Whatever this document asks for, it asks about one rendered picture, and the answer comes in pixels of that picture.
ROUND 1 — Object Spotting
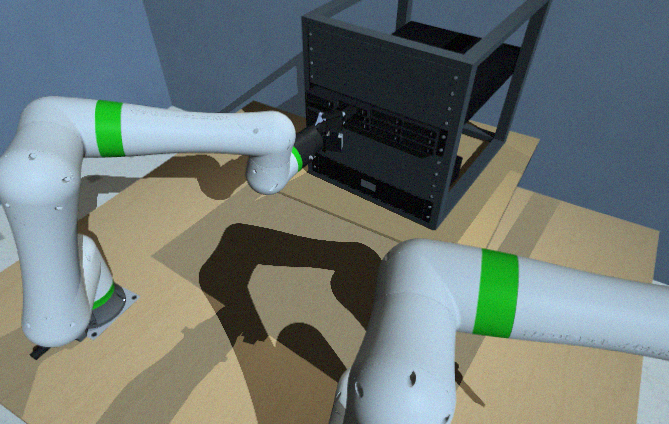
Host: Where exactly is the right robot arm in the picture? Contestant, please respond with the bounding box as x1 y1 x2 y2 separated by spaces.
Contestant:
328 238 669 424

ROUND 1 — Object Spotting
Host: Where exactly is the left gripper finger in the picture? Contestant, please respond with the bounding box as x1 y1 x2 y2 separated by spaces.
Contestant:
321 110 357 152
315 105 357 134

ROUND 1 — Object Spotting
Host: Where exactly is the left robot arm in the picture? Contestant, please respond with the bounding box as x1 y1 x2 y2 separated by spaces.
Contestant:
0 96 314 360

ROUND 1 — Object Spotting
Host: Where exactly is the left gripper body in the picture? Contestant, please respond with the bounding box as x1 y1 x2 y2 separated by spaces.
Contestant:
298 121 328 155

